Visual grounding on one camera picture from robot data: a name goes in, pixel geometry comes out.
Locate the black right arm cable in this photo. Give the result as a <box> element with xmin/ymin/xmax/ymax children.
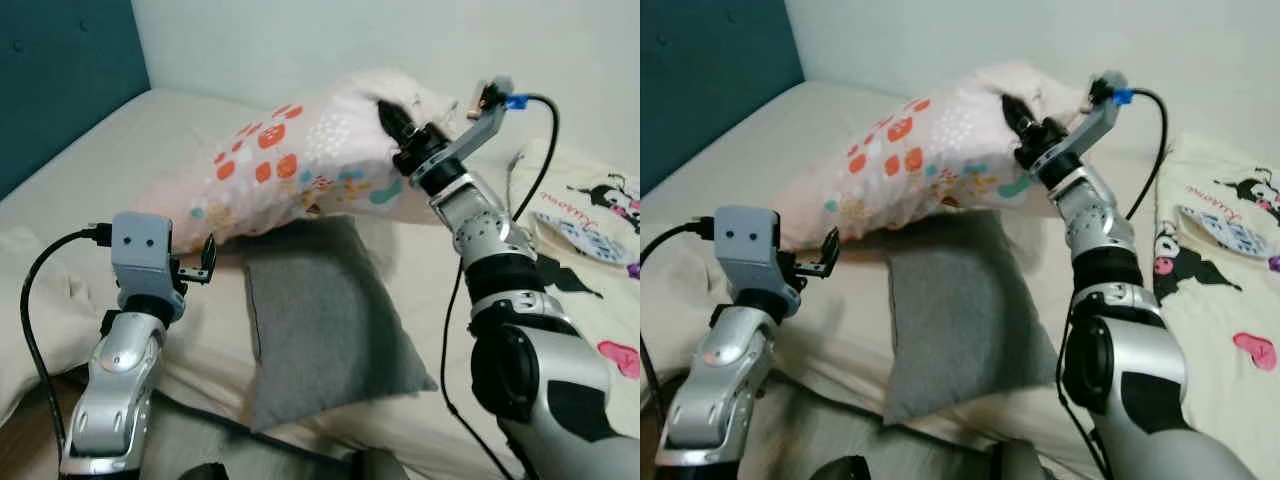
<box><xmin>439</xmin><ymin>91</ymin><xmax>561</xmax><ymax>480</ymax></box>
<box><xmin>1054</xmin><ymin>86</ymin><xmax>1172</xmax><ymax>480</ymax></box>

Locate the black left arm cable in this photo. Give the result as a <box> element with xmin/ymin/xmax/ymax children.
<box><xmin>640</xmin><ymin>220</ymin><xmax>717</xmax><ymax>406</ymax></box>
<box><xmin>19</xmin><ymin>226</ymin><xmax>113</xmax><ymax>456</ymax></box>

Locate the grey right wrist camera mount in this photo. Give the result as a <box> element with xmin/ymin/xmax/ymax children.
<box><xmin>430</xmin><ymin>77</ymin><xmax>518</xmax><ymax>169</ymax></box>
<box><xmin>1050</xmin><ymin>69</ymin><xmax>1128</xmax><ymax>161</ymax></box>

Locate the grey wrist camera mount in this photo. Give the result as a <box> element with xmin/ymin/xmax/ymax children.
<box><xmin>714</xmin><ymin>205</ymin><xmax>802</xmax><ymax>297</ymax></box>
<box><xmin>430</xmin><ymin>77</ymin><xmax>518</xmax><ymax>169</ymax></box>
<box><xmin>109</xmin><ymin>211</ymin><xmax>188</xmax><ymax>298</ymax></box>
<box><xmin>1050</xmin><ymin>69</ymin><xmax>1128</xmax><ymax>161</ymax></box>

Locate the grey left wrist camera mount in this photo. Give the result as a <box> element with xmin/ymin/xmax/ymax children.
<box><xmin>109</xmin><ymin>211</ymin><xmax>188</xmax><ymax>298</ymax></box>
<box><xmin>714</xmin><ymin>205</ymin><xmax>802</xmax><ymax>297</ymax></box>

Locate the bed with cream sheet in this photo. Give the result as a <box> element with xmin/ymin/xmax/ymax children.
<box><xmin>0</xmin><ymin>87</ymin><xmax>641</xmax><ymax>480</ymax></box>
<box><xmin>640</xmin><ymin>80</ymin><xmax>1280</xmax><ymax>480</ymax></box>

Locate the pink patterned pillow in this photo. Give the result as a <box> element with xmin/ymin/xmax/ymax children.
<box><xmin>775</xmin><ymin>60</ymin><xmax>1097</xmax><ymax>251</ymax></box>
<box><xmin>134</xmin><ymin>68</ymin><xmax>473</xmax><ymax>247</ymax></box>

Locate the teal upholstered headboard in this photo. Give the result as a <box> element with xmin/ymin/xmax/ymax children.
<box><xmin>640</xmin><ymin>0</ymin><xmax>807</xmax><ymax>197</ymax></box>
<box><xmin>0</xmin><ymin>0</ymin><xmax>152</xmax><ymax>202</ymax></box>

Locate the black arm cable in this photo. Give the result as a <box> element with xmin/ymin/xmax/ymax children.
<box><xmin>19</xmin><ymin>226</ymin><xmax>113</xmax><ymax>456</ymax></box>
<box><xmin>1054</xmin><ymin>86</ymin><xmax>1172</xmax><ymax>480</ymax></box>
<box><xmin>439</xmin><ymin>91</ymin><xmax>561</xmax><ymax>480</ymax></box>
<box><xmin>640</xmin><ymin>220</ymin><xmax>717</xmax><ymax>406</ymax></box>

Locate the grey square pillow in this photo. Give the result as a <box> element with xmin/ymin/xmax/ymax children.
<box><xmin>244</xmin><ymin>214</ymin><xmax>440</xmax><ymax>434</ymax></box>
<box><xmin>884</xmin><ymin>210</ymin><xmax>1062</xmax><ymax>427</ymax></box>

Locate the cream cartoon print blanket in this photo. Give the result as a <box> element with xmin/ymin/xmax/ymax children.
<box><xmin>504</xmin><ymin>137</ymin><xmax>641</xmax><ymax>412</ymax></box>
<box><xmin>1150</xmin><ymin>130</ymin><xmax>1280</xmax><ymax>473</ymax></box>

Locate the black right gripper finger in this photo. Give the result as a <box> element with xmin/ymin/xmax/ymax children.
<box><xmin>374</xmin><ymin>97</ymin><xmax>417</xmax><ymax>142</ymax></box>
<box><xmin>999</xmin><ymin>91</ymin><xmax>1041</xmax><ymax>136</ymax></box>

